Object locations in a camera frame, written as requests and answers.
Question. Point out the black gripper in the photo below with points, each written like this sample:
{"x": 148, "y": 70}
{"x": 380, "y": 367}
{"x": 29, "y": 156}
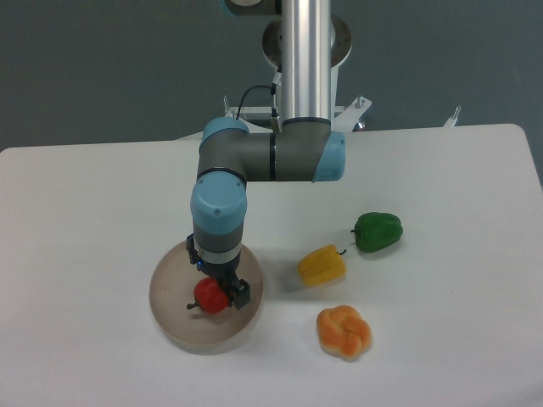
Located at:
{"x": 222, "y": 267}

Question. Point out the red toy pepper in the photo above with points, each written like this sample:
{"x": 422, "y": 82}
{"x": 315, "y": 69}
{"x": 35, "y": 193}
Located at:
{"x": 209, "y": 296}

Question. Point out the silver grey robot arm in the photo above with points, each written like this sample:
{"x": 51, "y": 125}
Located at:
{"x": 305, "y": 148}

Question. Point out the beige round plate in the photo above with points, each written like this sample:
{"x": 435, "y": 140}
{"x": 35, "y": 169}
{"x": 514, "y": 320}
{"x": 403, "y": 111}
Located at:
{"x": 194, "y": 330}

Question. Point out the yellow toy pepper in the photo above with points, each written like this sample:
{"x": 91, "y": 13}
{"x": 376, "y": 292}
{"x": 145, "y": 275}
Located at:
{"x": 322, "y": 265}

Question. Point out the green toy pepper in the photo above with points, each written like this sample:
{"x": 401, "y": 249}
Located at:
{"x": 374, "y": 231}

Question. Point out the orange knotted bread roll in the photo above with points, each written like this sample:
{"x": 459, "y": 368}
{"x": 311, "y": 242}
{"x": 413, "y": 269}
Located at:
{"x": 342, "y": 332}

